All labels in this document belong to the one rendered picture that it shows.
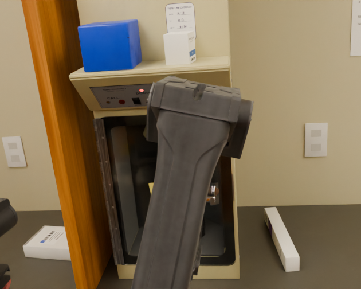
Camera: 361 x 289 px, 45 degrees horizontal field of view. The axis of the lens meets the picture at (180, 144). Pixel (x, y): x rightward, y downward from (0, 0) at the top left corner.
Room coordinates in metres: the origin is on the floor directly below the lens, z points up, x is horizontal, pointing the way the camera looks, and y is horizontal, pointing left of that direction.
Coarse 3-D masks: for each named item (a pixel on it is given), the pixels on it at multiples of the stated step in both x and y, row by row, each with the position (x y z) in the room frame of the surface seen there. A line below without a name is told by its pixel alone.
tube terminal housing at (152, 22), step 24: (96, 0) 0.97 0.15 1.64; (120, 0) 0.97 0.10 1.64; (144, 0) 0.96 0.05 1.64; (168, 0) 0.95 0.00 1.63; (192, 0) 0.95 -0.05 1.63; (216, 0) 0.94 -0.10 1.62; (144, 24) 0.96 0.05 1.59; (216, 24) 0.94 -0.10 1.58; (144, 48) 0.96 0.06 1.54; (216, 48) 0.94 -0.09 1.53; (120, 264) 0.98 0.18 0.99
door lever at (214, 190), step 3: (210, 186) 0.93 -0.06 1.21; (213, 186) 0.93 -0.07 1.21; (216, 186) 0.93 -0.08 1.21; (210, 189) 0.93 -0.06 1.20; (213, 189) 0.92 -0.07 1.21; (216, 189) 0.93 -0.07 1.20; (210, 192) 0.92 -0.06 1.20; (213, 192) 0.91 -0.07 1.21; (216, 192) 0.93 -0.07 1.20; (207, 195) 0.89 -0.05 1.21; (210, 195) 0.89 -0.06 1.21; (213, 195) 0.89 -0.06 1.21; (207, 198) 0.88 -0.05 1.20; (210, 198) 0.88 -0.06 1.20; (213, 198) 0.88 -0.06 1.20; (207, 201) 0.88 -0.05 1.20; (210, 201) 0.88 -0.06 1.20; (213, 201) 0.88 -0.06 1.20
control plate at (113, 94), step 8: (96, 88) 0.89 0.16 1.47; (104, 88) 0.88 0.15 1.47; (112, 88) 0.88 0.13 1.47; (120, 88) 0.88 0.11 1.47; (128, 88) 0.88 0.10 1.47; (136, 88) 0.88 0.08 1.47; (144, 88) 0.88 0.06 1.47; (96, 96) 0.91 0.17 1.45; (104, 96) 0.91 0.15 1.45; (112, 96) 0.91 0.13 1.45; (120, 96) 0.91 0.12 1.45; (128, 96) 0.90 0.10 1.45; (136, 96) 0.90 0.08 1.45; (144, 96) 0.90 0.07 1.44; (104, 104) 0.93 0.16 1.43; (112, 104) 0.93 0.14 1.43; (120, 104) 0.93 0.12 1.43; (128, 104) 0.93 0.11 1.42; (136, 104) 0.93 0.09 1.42; (144, 104) 0.93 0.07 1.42
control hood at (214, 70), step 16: (144, 64) 0.91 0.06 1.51; (160, 64) 0.89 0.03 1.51; (192, 64) 0.86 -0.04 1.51; (208, 64) 0.84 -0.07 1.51; (224, 64) 0.83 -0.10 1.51; (80, 80) 0.87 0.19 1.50; (96, 80) 0.87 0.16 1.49; (112, 80) 0.86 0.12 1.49; (128, 80) 0.86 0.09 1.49; (144, 80) 0.86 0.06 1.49; (192, 80) 0.85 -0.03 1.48; (208, 80) 0.85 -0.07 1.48; (224, 80) 0.85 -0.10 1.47
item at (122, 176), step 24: (120, 120) 0.96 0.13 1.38; (144, 120) 0.95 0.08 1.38; (120, 144) 0.96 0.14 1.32; (144, 144) 0.95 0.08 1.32; (120, 168) 0.96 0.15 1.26; (144, 168) 0.95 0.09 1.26; (216, 168) 0.93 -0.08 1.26; (120, 192) 0.96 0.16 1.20; (144, 192) 0.95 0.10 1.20; (120, 216) 0.97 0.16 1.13; (144, 216) 0.96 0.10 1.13; (216, 216) 0.93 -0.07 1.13; (216, 240) 0.93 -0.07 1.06; (216, 264) 0.93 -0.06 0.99
